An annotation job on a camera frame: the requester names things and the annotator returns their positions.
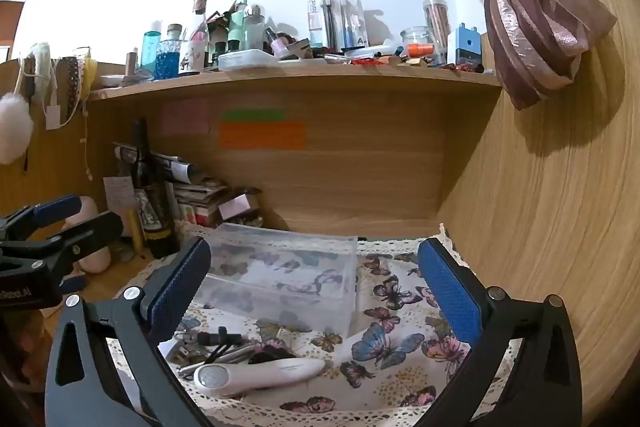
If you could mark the blue liquid glass bottle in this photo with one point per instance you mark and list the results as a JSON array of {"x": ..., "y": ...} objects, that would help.
[{"x": 167, "y": 59}]

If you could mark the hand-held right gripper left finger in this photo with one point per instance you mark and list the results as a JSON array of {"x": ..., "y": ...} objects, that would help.
[{"x": 175, "y": 292}]

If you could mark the pink nail polish bottle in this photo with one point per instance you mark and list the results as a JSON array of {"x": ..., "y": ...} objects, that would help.
[{"x": 276, "y": 42}]

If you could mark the pink round container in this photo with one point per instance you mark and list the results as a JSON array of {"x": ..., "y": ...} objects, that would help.
[{"x": 95, "y": 257}]

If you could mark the small brown cylinder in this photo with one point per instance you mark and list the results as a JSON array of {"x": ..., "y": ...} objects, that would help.
[{"x": 131, "y": 64}]

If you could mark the white small dish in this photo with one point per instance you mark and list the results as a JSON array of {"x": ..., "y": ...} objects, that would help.
[{"x": 112, "y": 81}]

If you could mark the bunch of metal keys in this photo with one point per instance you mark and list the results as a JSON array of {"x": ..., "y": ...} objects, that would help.
[{"x": 182, "y": 347}]

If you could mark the silver metal pen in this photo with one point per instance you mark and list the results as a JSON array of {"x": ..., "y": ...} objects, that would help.
[{"x": 220, "y": 357}]

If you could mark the wooden shelf board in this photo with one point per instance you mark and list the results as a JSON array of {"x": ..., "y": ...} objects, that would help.
[{"x": 300, "y": 82}]

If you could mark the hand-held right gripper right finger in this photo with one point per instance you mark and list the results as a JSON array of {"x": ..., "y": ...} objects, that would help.
[{"x": 450, "y": 292}]

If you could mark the clear bottle with brown cap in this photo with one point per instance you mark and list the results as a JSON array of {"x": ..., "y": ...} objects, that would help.
[{"x": 197, "y": 42}]

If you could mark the rolled magazine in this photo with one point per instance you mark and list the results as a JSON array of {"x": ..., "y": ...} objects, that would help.
[{"x": 165, "y": 167}]

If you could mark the orange sticky note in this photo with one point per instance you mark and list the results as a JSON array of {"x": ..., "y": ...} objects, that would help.
[{"x": 262, "y": 136}]

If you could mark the pale green silver-capped bottle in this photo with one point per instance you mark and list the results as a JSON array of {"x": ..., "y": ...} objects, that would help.
[{"x": 253, "y": 29}]

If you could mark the blue and white box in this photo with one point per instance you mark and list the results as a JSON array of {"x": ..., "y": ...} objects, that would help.
[{"x": 465, "y": 47}]

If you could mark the butterfly print lace tablecloth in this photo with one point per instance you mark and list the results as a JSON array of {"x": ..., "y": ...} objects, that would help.
[{"x": 390, "y": 332}]

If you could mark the pink curtain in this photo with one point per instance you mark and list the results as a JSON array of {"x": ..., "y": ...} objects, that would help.
[{"x": 540, "y": 7}]

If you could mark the teal plastic bottle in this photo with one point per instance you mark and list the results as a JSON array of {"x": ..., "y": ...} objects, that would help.
[{"x": 151, "y": 52}]

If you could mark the yellow tube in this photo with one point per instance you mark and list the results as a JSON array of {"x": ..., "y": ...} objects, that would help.
[{"x": 134, "y": 227}]

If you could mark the pink sticky note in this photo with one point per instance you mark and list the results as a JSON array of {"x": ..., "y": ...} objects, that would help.
[{"x": 185, "y": 117}]

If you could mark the tall black bottle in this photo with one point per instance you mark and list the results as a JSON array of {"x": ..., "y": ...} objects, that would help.
[{"x": 152, "y": 207}]

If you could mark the clear plastic storage box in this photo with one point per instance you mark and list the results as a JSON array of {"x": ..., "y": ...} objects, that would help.
[{"x": 285, "y": 277}]

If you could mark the clear pen blister pack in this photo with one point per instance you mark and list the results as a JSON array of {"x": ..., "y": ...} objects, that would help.
[
  {"x": 352, "y": 19},
  {"x": 322, "y": 19}
]

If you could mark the green pump bottle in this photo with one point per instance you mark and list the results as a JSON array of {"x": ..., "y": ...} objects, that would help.
[{"x": 236, "y": 24}]

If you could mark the white fluffy pompom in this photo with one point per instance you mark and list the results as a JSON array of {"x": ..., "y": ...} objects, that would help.
[{"x": 14, "y": 129}]

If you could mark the white handheld device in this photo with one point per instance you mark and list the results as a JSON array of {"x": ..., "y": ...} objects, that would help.
[{"x": 260, "y": 372}]

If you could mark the glass jar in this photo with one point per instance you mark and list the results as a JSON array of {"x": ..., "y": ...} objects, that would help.
[{"x": 415, "y": 38}]

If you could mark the white flat case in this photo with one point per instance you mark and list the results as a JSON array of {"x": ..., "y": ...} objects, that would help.
[{"x": 245, "y": 60}]

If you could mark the stack of books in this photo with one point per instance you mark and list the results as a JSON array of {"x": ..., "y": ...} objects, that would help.
[{"x": 200, "y": 202}]

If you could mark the white paper note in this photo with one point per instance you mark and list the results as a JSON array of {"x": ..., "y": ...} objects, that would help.
[{"x": 119, "y": 194}]

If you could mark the green sticky note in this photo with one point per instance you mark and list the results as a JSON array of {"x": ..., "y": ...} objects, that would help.
[{"x": 252, "y": 115}]

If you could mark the orange marker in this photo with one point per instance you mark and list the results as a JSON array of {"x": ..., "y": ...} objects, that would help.
[{"x": 421, "y": 50}]

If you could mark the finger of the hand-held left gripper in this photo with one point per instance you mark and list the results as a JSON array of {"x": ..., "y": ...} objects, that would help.
[
  {"x": 57, "y": 208},
  {"x": 85, "y": 232}
]

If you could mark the hanging headbands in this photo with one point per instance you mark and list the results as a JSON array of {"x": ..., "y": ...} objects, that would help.
[{"x": 70, "y": 77}]

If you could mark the small pink box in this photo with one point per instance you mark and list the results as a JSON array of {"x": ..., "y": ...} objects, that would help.
[{"x": 237, "y": 206}]

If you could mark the clear tube of pencils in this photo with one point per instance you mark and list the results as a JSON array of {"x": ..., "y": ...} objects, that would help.
[{"x": 436, "y": 29}]

